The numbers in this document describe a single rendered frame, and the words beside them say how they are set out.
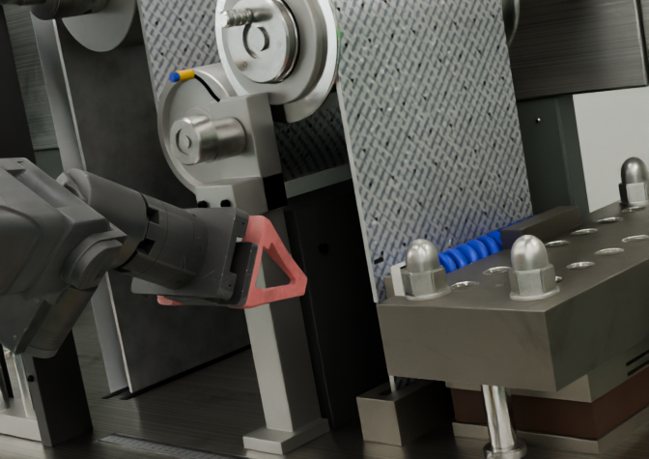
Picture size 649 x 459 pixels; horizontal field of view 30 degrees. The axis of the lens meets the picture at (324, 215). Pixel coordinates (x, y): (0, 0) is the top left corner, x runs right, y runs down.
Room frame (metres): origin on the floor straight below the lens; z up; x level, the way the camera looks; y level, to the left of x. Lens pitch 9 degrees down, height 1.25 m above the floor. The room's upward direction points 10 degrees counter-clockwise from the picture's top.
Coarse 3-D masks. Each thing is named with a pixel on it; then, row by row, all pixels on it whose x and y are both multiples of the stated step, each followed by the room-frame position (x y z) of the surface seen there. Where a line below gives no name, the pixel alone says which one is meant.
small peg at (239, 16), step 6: (222, 12) 1.00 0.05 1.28; (228, 12) 1.00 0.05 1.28; (234, 12) 1.01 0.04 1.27; (240, 12) 1.01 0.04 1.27; (246, 12) 1.02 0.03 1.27; (222, 18) 1.00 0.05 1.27; (228, 18) 1.00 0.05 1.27; (234, 18) 1.01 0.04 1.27; (240, 18) 1.01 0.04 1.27; (246, 18) 1.02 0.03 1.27; (222, 24) 1.01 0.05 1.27; (228, 24) 1.00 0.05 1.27; (234, 24) 1.01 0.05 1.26; (240, 24) 1.01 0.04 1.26; (246, 24) 1.02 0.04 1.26
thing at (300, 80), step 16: (288, 0) 1.01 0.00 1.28; (304, 0) 0.99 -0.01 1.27; (304, 16) 0.99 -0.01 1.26; (224, 32) 1.07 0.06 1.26; (304, 32) 1.00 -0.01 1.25; (320, 32) 0.99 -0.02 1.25; (224, 48) 1.07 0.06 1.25; (304, 48) 1.00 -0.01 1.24; (320, 48) 0.99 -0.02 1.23; (304, 64) 1.00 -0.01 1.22; (320, 64) 1.00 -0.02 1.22; (240, 80) 1.06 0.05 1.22; (288, 80) 1.02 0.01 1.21; (304, 80) 1.00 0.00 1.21; (272, 96) 1.03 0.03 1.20; (288, 96) 1.02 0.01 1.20
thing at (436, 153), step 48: (384, 96) 1.03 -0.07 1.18; (432, 96) 1.07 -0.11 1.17; (480, 96) 1.12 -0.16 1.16; (384, 144) 1.02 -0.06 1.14; (432, 144) 1.06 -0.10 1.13; (480, 144) 1.11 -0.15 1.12; (384, 192) 1.01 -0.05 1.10; (432, 192) 1.06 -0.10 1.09; (480, 192) 1.10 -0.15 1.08; (528, 192) 1.16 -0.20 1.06; (384, 240) 1.01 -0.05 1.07; (432, 240) 1.05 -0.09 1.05; (384, 288) 1.00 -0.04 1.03
